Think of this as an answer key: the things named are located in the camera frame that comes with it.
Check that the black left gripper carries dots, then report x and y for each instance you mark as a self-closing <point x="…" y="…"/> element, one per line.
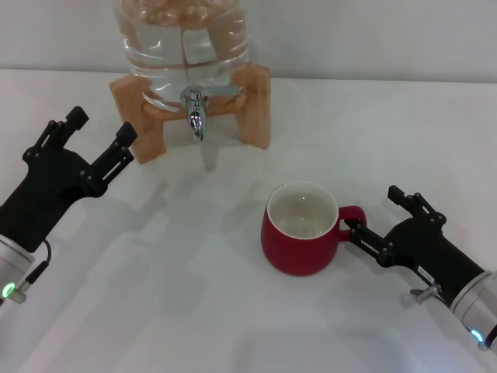
<point x="42" y="194"/>

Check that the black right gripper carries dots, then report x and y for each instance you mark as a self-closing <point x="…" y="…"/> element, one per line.
<point x="423" y="248"/>

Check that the red cup white inside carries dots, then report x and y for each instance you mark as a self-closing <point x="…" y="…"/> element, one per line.
<point x="295" y="252"/>

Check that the chrome faucet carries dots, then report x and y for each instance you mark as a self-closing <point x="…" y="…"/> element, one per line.
<point x="195" y="114"/>

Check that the glass water dispenser jar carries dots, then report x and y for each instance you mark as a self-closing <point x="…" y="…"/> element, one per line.
<point x="186" y="46"/>

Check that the wooden dispenser stand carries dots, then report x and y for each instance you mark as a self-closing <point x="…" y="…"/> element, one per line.
<point x="256" y="109"/>

